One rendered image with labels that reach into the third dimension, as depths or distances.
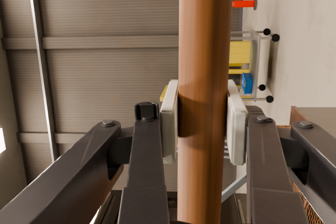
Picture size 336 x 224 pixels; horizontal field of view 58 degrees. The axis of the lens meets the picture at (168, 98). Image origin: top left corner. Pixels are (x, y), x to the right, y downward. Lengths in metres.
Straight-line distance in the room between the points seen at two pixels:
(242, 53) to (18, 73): 6.06
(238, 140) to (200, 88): 0.04
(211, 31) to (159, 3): 7.76
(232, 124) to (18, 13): 9.01
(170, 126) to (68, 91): 8.68
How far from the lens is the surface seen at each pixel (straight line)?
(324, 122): 1.83
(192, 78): 0.17
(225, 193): 1.24
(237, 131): 0.16
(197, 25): 0.17
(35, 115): 9.46
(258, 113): 0.17
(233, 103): 0.16
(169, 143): 0.16
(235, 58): 6.35
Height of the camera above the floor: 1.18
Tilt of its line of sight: 5 degrees up
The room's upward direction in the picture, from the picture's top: 90 degrees counter-clockwise
